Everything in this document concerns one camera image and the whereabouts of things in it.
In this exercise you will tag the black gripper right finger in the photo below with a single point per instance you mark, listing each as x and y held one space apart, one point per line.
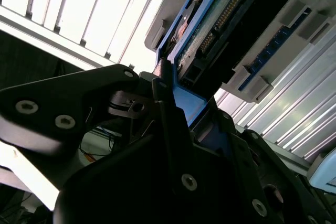
242 158

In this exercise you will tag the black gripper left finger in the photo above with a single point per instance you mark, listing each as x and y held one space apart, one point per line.
65 90

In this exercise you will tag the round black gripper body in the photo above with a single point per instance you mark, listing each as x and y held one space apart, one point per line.
118 195

